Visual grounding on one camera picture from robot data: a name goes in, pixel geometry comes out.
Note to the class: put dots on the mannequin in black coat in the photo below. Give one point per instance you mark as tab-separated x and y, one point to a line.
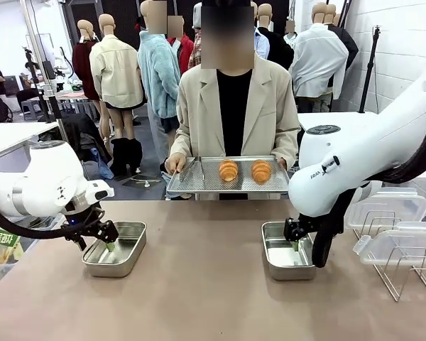
278	49

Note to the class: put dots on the person left hand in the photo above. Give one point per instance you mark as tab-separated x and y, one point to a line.
283	163

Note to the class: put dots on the mannequin in dark red sweater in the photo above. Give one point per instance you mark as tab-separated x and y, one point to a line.
83	67

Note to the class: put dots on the black chair with jacket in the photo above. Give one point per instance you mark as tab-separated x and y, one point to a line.
83	131

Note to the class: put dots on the green snack bag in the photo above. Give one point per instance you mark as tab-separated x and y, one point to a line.
1	238

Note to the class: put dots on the black boots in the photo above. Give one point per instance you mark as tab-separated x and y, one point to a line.
126	156

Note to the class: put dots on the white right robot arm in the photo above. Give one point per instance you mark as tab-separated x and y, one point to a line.
358	156

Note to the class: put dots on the flat mannequin base plate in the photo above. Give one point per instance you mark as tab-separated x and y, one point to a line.
142	182

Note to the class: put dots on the clear plastic storage bin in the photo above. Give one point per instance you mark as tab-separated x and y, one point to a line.
0	271
44	220

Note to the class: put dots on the mannequin in cream jacket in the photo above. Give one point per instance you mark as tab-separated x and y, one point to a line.
115	71

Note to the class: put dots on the person in beige blazer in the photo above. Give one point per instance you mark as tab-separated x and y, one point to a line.
199	117

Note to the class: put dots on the seated person in background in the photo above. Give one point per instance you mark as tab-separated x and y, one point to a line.
26	94

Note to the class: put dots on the rectangular steel container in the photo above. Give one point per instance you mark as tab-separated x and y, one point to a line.
131	250
280	259

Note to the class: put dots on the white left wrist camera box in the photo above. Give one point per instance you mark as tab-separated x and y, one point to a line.
99	190

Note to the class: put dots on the golden croissant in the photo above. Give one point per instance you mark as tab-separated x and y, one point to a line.
228	170
261	171

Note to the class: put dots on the person left forearm beige sleeve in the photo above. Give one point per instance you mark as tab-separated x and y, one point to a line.
287	149

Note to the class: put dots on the mannequin in light blue fleece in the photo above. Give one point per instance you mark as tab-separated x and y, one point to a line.
158	78

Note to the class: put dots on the mannequin in black jacket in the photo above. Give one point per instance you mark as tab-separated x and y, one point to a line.
349	46

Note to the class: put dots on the mannequin in plaid shirt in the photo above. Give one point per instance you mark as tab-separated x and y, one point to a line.
196	53

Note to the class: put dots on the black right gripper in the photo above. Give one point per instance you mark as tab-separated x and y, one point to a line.
311	223

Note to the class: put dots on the black tripod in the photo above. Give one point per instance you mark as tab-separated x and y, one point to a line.
371	67

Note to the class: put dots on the metal tongs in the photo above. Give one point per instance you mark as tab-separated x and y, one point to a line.
189	168

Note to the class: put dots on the person right forearm beige sleeve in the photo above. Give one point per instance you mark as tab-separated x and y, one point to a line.
179	145

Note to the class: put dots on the mannequin in red jacket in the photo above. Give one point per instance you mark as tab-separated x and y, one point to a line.
186	49

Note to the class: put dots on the mannequin in white shirt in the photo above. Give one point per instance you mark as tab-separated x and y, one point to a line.
316	60

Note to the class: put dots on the clear plastic clip lid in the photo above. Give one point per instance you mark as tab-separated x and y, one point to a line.
404	245
387	209

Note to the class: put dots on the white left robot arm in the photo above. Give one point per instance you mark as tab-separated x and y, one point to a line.
46	170

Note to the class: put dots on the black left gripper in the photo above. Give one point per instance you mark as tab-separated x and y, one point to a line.
81	220

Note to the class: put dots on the person right hand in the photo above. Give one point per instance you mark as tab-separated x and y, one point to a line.
174	163

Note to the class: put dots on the perforated metal baking tray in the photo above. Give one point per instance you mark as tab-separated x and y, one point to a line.
245	185

